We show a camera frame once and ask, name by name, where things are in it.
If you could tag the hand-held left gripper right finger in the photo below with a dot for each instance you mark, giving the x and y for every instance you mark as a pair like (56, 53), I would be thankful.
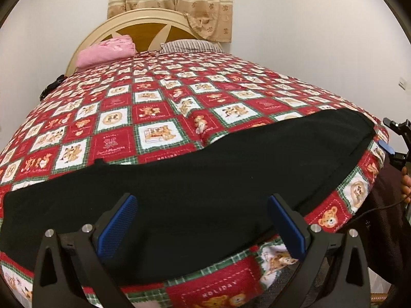
(287, 227)

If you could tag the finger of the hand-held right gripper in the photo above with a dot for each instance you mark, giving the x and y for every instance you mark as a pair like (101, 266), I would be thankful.
(401, 127)
(387, 147)

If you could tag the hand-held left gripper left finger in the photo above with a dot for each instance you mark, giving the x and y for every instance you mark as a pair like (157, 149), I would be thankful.
(117, 223)

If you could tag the black pants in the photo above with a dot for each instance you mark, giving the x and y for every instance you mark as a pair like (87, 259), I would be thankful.
(199, 183)

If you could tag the person's right hand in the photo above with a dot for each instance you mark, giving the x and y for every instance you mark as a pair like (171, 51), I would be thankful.
(407, 184)

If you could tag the person's dark brown clothing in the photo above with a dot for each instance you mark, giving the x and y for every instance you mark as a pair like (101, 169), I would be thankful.
(388, 240)

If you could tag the wicker basket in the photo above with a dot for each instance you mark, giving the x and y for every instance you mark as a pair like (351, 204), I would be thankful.
(379, 297)

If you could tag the red teddy bear printed blanket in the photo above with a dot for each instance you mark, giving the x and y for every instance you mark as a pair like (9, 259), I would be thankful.
(154, 112)

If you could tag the black object beside bed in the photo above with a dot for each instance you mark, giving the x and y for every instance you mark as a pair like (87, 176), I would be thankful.
(51, 86)

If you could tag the pink folded cloth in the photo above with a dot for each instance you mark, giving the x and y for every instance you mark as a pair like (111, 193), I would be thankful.
(102, 53)

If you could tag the striped pillow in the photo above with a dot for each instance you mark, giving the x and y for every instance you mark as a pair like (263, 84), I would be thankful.
(191, 45)

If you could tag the cream wooden headboard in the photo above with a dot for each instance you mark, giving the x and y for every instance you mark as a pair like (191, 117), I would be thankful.
(151, 22)

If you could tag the white wall outlet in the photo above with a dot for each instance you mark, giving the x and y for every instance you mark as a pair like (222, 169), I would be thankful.
(403, 82)

